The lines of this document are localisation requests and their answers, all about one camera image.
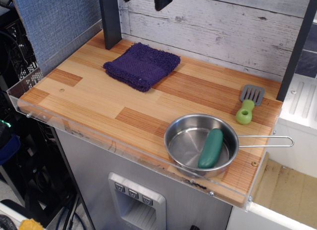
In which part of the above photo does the purple terry cloth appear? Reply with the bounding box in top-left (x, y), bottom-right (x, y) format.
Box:
top-left (103, 43), bottom-right (181, 92)

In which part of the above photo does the clear acrylic counter guard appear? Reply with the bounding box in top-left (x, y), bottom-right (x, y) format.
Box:
top-left (8, 29), bottom-right (282, 209)

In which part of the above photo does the blue fabric panel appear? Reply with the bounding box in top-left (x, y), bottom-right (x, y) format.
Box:
top-left (13, 0), bottom-right (102, 71)

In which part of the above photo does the small steel frying pan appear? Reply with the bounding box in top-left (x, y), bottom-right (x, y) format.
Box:
top-left (163, 113), bottom-right (295, 178)

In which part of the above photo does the green toy cucumber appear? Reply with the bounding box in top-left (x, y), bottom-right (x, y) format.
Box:
top-left (198, 129), bottom-right (223, 169)

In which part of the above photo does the silver toy fridge dispenser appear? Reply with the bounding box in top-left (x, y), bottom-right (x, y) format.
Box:
top-left (108, 172), bottom-right (167, 230)

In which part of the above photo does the white toy sink unit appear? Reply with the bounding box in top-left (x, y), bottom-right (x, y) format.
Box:
top-left (227, 74), bottom-right (317, 230)

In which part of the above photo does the grey spatula green handle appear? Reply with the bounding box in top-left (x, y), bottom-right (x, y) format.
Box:
top-left (236, 84), bottom-right (265, 125)

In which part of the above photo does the dark grey right post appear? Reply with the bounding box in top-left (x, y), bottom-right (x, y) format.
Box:
top-left (276, 0), bottom-right (317, 101)

